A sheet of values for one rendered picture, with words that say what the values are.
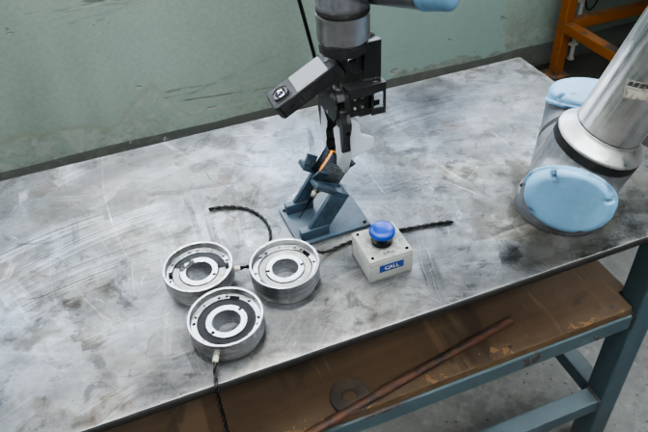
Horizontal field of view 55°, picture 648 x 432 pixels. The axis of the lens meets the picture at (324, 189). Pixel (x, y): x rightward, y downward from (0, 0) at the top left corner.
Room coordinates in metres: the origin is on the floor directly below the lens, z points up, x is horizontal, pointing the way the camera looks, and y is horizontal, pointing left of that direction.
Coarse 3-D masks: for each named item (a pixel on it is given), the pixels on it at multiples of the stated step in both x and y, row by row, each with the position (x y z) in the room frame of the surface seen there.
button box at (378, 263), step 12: (396, 228) 0.72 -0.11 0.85; (360, 240) 0.70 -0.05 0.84; (372, 240) 0.69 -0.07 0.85; (396, 240) 0.69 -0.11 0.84; (360, 252) 0.68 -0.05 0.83; (372, 252) 0.67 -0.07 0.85; (384, 252) 0.67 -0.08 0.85; (396, 252) 0.67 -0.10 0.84; (408, 252) 0.67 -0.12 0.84; (360, 264) 0.68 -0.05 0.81; (372, 264) 0.65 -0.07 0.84; (384, 264) 0.65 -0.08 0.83; (396, 264) 0.66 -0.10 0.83; (408, 264) 0.67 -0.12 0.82; (372, 276) 0.65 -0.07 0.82; (384, 276) 0.65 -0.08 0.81
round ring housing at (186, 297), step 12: (180, 252) 0.70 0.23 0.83; (192, 252) 0.71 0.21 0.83; (216, 252) 0.71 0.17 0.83; (228, 252) 0.69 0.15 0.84; (168, 264) 0.68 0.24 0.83; (204, 264) 0.69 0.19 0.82; (216, 264) 0.68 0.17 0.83; (168, 276) 0.66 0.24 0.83; (180, 276) 0.66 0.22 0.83; (192, 276) 0.68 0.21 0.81; (216, 276) 0.66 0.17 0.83; (228, 276) 0.64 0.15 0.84; (168, 288) 0.63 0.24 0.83; (180, 288) 0.63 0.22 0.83; (204, 288) 0.62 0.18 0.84; (216, 288) 0.63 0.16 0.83; (180, 300) 0.62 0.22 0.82; (192, 300) 0.62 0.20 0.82
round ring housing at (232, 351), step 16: (224, 288) 0.62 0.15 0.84; (240, 288) 0.62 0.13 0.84; (208, 304) 0.60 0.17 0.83; (256, 304) 0.59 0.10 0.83; (192, 320) 0.57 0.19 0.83; (208, 320) 0.57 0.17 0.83; (224, 320) 0.59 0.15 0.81; (240, 320) 0.58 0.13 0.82; (256, 320) 0.57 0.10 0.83; (192, 336) 0.54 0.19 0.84; (224, 336) 0.54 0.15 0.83; (256, 336) 0.54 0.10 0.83; (208, 352) 0.52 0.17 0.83; (224, 352) 0.52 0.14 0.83; (240, 352) 0.52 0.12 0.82
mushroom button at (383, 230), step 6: (378, 222) 0.70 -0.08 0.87; (384, 222) 0.70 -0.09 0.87; (372, 228) 0.69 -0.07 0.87; (378, 228) 0.69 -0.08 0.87; (384, 228) 0.69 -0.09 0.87; (390, 228) 0.69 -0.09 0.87; (372, 234) 0.68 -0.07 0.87; (378, 234) 0.68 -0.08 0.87; (384, 234) 0.68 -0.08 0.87; (390, 234) 0.68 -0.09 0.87; (378, 240) 0.67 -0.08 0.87; (384, 240) 0.67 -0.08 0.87
